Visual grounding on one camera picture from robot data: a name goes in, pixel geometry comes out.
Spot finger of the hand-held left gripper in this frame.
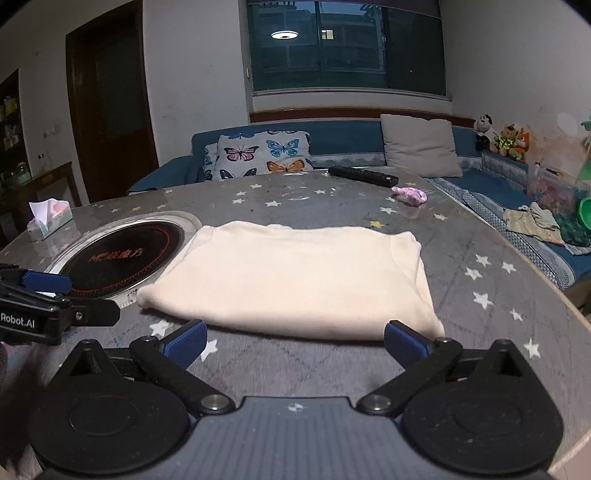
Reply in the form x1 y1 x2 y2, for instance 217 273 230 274
58 298 121 327
0 264 74 298

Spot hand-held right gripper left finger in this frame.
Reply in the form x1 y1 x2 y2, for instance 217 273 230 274
64 319 235 418

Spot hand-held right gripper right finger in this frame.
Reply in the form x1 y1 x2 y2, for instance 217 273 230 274
357 320 533 416

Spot cream sweater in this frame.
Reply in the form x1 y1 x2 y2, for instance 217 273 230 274
137 220 445 343

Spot tissue box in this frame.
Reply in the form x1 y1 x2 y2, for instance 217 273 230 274
27 198 74 242

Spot built-in black induction hob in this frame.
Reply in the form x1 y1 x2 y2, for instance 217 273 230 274
46 211 204 309

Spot dark wooden side cabinet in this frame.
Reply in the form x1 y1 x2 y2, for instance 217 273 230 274
8 161 85 232

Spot small pink cloth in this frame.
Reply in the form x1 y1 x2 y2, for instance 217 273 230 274
391 185 428 208

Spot black remote control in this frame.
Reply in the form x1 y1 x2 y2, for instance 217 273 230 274
327 165 400 188

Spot beige crumpled garment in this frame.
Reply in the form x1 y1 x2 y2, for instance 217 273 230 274
502 201 565 246

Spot dark wooden door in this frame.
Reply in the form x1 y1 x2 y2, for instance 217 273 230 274
65 0 160 204

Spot grey pillow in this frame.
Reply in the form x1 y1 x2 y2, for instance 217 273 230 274
379 113 464 179

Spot butterfly print pillow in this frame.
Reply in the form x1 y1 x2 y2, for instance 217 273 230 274
203 130 314 182

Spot green plaid garment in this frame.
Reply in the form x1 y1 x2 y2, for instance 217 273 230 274
553 213 591 248

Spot clear plastic storage box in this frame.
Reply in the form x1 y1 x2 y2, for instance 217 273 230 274
526 161 591 219

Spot blue sofa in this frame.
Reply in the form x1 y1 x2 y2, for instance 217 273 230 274
126 115 591 296

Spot brown bear plush toy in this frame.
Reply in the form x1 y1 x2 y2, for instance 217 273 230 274
491 123 518 156

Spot panda plush toy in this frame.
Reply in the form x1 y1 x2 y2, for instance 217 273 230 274
474 114 494 151

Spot orange fox plush toy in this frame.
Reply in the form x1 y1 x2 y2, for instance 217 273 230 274
510 128 532 163

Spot green plastic toy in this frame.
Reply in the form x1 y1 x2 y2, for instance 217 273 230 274
578 110 591 223

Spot window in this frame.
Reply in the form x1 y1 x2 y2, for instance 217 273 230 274
246 0 448 96

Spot wall shelf with jars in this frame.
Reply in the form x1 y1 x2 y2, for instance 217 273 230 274
0 69 25 186

